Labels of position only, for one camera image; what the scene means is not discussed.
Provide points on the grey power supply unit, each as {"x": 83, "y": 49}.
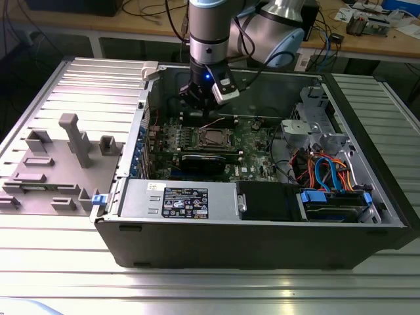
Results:
{"x": 141, "y": 203}

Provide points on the hard disk in blue carrier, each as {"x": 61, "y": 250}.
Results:
{"x": 316, "y": 197}

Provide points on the green motherboard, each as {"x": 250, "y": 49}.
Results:
{"x": 256, "y": 157}

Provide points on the silver metal drive cage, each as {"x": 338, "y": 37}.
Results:
{"x": 341, "y": 154}

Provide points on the white paper sheet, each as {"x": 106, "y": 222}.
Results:
{"x": 407, "y": 29}
{"x": 343, "y": 14}

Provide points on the silver CPU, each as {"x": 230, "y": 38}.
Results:
{"x": 215, "y": 138}

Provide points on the blue plastic clip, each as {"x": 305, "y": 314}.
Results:
{"x": 99, "y": 200}

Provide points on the green RAM stick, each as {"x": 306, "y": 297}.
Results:
{"x": 39, "y": 188}

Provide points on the metal locking lever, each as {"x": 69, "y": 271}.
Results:
{"x": 215, "y": 122}

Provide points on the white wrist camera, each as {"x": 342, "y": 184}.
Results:
{"x": 226, "y": 92}

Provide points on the small black adapter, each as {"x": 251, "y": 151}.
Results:
{"x": 336, "y": 37}

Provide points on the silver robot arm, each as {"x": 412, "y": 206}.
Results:
{"x": 208, "y": 29}

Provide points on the black box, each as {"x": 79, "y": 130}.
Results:
{"x": 65, "y": 6}

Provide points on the grey parts rack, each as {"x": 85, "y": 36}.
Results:
{"x": 59, "y": 164}

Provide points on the black plastic drive cover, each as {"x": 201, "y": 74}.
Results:
{"x": 262, "y": 200}

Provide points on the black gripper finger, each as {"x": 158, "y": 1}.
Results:
{"x": 188, "y": 93}

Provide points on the CPU cooler heat sink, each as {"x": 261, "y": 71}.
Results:
{"x": 356, "y": 24}

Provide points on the white paper tag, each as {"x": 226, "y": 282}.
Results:
{"x": 302, "y": 60}

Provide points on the blue cardboard box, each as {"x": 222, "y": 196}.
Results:
{"x": 403, "y": 4}

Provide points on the black PC case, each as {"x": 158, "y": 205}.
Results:
{"x": 229, "y": 243}

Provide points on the wooden desk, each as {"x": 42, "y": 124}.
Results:
{"x": 115, "y": 23}

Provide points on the black NVIDIA graphics card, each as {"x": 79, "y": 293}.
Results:
{"x": 203, "y": 164}

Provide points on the grey electronic device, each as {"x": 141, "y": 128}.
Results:
{"x": 377, "y": 26}

